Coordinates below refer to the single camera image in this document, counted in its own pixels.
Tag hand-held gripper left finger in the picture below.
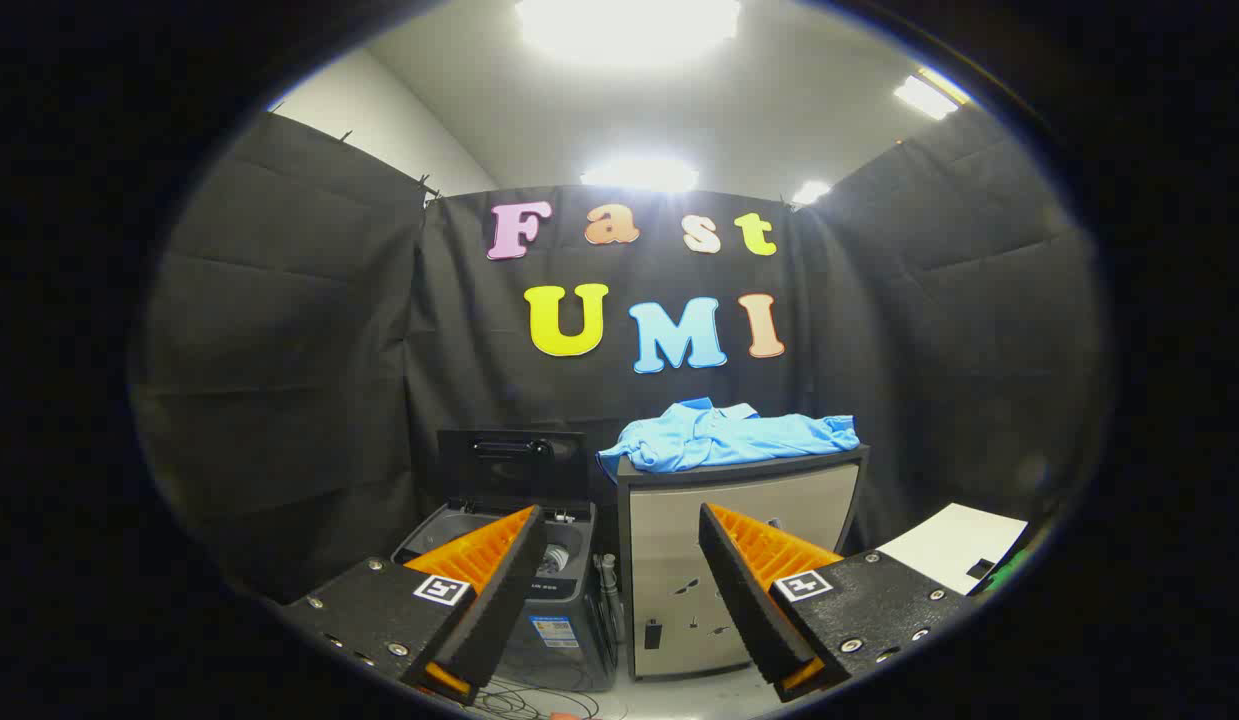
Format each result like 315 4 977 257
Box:
282 505 548 706

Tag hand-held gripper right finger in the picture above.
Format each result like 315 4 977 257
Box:
698 502 972 703

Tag dark grey washing machine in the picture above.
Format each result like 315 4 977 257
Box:
391 498 620 693

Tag dark glass washing machine lid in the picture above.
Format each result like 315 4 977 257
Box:
437 429 592 506

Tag light blue polo shirt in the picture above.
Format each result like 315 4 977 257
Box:
597 397 862 483

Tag grey and beige cabinet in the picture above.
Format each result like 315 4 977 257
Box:
615 445 872 683

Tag white flat panel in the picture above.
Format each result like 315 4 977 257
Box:
876 503 1030 597

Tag black backdrop cloth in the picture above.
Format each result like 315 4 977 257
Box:
129 105 1110 611

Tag grey drain hose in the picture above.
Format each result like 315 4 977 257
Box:
597 553 626 641

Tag black floor cables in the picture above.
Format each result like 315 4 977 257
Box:
469 675 602 720

